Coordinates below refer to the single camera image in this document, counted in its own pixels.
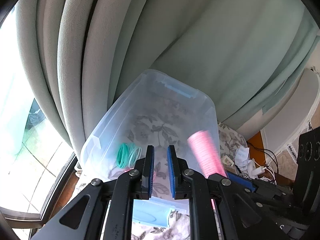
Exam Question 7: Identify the crumpled white paper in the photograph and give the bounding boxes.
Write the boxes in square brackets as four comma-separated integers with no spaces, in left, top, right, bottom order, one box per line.
[234,146,249,170]

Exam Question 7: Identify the clear plastic storage bin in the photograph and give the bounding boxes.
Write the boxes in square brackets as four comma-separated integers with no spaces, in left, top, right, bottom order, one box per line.
[78,69,219,227]

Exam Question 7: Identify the black cable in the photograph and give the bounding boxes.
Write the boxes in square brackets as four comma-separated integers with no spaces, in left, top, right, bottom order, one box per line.
[246,141,279,178]

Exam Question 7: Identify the leopard print scrunchie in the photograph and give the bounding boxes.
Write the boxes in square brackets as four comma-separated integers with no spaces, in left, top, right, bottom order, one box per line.
[239,171,251,179]

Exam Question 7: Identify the teal hair ties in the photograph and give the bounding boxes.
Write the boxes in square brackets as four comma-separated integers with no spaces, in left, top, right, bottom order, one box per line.
[115,142,143,169]

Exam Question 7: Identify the green curtain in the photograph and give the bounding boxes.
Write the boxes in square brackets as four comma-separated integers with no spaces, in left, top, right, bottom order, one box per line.
[16,0,319,153]

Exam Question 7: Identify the pink cord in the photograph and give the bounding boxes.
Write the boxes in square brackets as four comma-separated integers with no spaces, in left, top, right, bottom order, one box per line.
[186,129,228,205]

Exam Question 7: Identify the white cable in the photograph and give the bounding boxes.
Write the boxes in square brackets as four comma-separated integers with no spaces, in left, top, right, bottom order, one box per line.
[262,166,278,184]

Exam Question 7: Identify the floral blanket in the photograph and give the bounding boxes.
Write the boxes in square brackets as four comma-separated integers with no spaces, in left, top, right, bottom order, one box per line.
[75,122,251,240]

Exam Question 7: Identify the white charger plug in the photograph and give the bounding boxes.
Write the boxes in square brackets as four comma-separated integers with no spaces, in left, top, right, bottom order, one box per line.
[251,166,266,178]

